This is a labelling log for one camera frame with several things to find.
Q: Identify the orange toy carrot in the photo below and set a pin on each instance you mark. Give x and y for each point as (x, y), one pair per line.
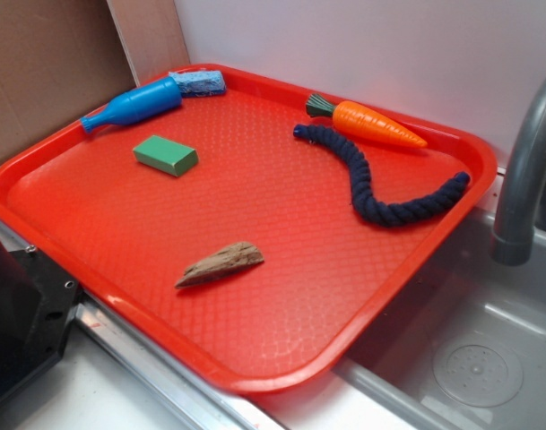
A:
(353, 119)

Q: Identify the green rectangular block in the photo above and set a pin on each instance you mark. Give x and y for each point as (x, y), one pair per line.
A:
(169, 157)

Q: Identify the blue sponge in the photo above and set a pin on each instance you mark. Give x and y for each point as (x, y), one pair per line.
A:
(199, 83)

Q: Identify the red plastic tray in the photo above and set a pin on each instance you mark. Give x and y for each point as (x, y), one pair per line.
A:
(127, 231)

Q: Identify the brown cardboard panel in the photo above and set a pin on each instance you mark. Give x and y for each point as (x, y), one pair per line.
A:
(58, 61)

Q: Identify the grey faucet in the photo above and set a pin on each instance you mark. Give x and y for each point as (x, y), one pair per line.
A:
(522, 202)

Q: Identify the grey sink basin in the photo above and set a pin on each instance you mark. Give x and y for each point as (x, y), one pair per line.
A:
(462, 346)

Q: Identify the brown wood piece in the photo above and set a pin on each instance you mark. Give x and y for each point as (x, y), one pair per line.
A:
(229, 260)

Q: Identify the blue plastic bottle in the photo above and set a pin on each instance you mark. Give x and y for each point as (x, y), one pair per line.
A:
(136, 105)

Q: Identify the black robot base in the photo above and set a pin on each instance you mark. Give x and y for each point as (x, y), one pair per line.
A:
(37, 306)

